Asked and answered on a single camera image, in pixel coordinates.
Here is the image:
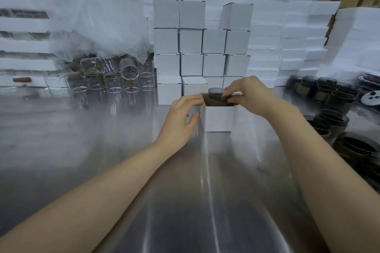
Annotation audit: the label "person's right hand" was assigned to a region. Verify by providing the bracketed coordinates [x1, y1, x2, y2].
[224, 76, 287, 118]

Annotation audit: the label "person's left hand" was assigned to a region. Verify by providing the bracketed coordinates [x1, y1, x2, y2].
[154, 96, 205, 151]

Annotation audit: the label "dark glass cup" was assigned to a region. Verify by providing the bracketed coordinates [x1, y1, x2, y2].
[208, 87, 230, 104]

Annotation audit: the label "white cardboard box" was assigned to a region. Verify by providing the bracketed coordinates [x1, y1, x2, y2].
[199, 92, 238, 132]

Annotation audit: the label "person's left forearm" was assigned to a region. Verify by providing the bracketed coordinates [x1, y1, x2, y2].
[0, 140, 185, 253]

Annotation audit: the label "person's right forearm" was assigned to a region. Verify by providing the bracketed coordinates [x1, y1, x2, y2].
[265, 103, 380, 253]

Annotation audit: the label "stack of small closed white boxes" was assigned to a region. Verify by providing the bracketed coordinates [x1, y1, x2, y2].
[153, 0, 255, 106]

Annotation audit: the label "group of clear glass cups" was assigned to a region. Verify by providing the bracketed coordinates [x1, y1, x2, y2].
[44, 57, 155, 97]

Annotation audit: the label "wide stack of white foam trays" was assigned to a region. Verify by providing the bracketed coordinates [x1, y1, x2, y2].
[135, 0, 341, 89]

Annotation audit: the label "group of dark cork-sleeved cups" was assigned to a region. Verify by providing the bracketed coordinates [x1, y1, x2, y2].
[286, 75, 380, 192]

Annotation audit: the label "short stack of white foam trays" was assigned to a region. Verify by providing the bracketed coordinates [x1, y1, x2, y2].
[318, 7, 380, 79]

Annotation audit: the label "white round lid with holes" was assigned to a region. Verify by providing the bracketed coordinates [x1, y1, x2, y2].
[360, 89, 380, 106]

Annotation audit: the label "stack of dark round lids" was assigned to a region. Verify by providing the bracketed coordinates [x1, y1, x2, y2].
[357, 71, 380, 88]

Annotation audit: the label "clear crumpled plastic bags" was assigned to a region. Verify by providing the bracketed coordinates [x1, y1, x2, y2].
[48, 0, 152, 63]

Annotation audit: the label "stack of foam trays with glasses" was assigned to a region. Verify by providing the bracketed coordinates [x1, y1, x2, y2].
[0, 0, 69, 88]

